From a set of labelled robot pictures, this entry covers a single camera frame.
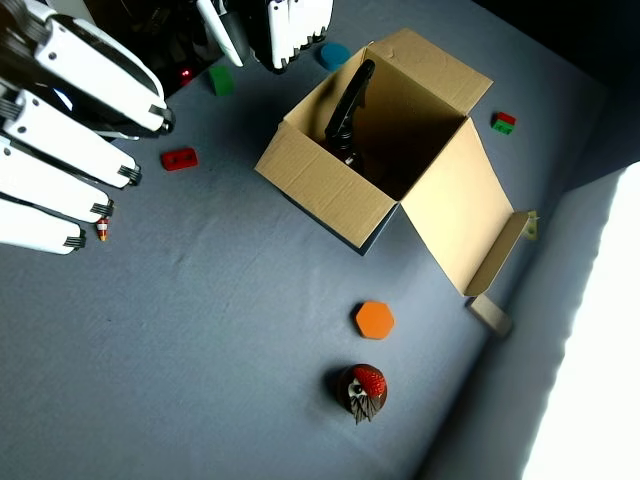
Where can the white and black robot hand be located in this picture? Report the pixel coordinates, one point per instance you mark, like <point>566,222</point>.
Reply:
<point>60,65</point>
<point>290,25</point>

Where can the black object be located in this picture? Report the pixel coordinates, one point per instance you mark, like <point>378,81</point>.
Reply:
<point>345,110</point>

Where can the brown cardboard box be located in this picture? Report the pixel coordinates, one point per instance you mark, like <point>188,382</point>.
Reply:
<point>320,185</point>

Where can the blue cylinder block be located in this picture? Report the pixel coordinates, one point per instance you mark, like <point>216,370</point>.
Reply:
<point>334,55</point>

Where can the black robot body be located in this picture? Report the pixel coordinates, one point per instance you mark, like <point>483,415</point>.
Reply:
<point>165,45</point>

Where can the red block with holes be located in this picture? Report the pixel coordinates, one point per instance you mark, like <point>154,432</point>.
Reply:
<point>179,159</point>

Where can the small red white cone toy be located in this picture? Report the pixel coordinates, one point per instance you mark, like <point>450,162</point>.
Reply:
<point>102,229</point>

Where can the red and green block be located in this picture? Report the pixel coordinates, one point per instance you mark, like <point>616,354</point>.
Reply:
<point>503,123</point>

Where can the grey table cloth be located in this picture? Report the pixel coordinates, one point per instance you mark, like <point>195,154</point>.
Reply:
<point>200,325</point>

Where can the orange hexagon block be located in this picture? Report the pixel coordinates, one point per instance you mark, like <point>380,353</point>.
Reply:
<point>375,319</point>

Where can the small tan cardboard piece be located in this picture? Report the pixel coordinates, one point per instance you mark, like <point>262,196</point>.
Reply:
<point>491,315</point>

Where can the toy chocolate strawberry cake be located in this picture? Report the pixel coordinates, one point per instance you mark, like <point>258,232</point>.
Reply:
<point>367,387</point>

